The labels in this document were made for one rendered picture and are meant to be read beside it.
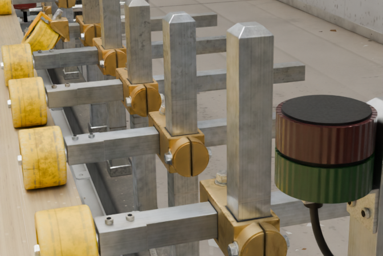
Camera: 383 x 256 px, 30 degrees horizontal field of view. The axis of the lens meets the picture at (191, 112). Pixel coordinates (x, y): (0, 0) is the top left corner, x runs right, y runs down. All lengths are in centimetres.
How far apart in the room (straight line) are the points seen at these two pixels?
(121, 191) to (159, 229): 68
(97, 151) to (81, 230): 27
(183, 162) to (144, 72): 28
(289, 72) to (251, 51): 64
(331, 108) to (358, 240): 10
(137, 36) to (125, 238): 49
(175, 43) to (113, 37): 51
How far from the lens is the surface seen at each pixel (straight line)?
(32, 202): 95
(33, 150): 94
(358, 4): 589
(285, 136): 42
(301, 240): 269
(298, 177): 42
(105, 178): 149
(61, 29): 168
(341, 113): 43
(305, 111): 43
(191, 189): 98
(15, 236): 87
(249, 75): 67
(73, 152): 96
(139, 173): 123
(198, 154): 93
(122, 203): 138
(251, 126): 69
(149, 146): 98
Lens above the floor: 131
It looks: 19 degrees down
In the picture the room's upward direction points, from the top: 1 degrees counter-clockwise
